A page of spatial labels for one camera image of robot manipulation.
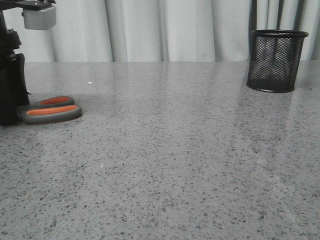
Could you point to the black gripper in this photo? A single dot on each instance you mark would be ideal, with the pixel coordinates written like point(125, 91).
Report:
point(13, 91)

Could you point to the grey orange handled scissors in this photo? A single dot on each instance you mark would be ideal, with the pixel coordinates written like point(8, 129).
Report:
point(51, 110)

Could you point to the black mesh pen bucket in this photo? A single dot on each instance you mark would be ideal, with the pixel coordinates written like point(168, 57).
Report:
point(274, 59)

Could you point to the grey curtain backdrop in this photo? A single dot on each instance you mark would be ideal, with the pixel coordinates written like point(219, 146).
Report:
point(163, 30)

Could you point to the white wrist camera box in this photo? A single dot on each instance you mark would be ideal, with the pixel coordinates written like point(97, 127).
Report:
point(40, 19)

